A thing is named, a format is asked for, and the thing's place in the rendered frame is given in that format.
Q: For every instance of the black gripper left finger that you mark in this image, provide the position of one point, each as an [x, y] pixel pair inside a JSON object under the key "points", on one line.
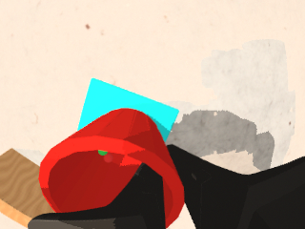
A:
{"points": [[140, 205]]}

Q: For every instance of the red cup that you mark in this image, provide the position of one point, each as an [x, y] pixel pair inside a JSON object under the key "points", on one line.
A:
{"points": [[74, 176]]}

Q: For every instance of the orange wooden bar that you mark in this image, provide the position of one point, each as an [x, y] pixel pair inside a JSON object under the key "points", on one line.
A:
{"points": [[21, 197]]}

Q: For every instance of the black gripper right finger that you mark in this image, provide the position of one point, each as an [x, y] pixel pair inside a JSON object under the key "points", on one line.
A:
{"points": [[221, 199]]}

